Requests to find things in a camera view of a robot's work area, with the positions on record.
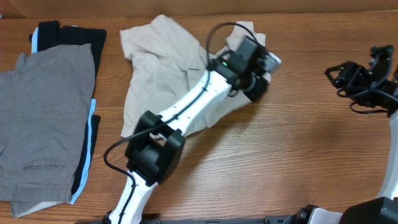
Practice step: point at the grey folded shorts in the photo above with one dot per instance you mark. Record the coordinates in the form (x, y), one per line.
(45, 103)

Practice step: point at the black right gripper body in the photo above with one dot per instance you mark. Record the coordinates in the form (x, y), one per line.
(365, 88)

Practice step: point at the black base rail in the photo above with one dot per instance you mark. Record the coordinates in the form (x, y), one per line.
(265, 220)

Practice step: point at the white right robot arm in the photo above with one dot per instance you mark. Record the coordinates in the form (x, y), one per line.
(380, 208)

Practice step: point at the light blue folded garment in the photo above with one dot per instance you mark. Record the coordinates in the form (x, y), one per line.
(85, 155)

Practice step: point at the beige shorts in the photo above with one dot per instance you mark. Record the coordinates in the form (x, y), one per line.
(167, 63)

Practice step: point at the black folded garment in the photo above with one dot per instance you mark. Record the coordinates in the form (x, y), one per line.
(74, 37)

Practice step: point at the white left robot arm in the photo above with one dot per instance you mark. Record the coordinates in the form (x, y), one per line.
(155, 148)

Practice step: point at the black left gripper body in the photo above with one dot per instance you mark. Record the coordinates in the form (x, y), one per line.
(252, 84)

